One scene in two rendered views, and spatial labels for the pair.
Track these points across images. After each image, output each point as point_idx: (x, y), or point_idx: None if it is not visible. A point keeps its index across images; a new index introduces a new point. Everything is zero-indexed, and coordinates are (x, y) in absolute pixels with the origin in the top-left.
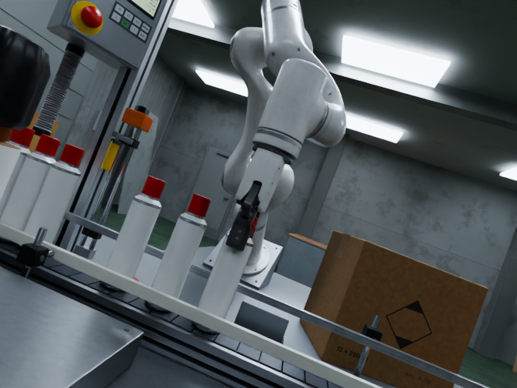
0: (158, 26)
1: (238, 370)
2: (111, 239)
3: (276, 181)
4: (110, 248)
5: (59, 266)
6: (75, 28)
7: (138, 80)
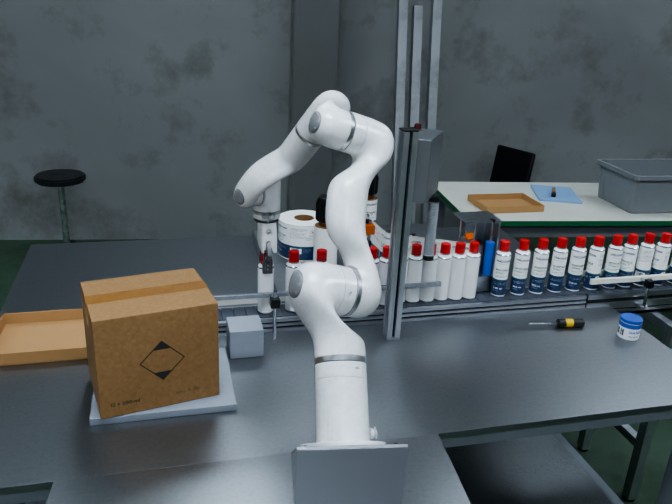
0: (396, 162)
1: None
2: (462, 399)
3: (257, 229)
4: (427, 380)
5: None
6: None
7: (394, 204)
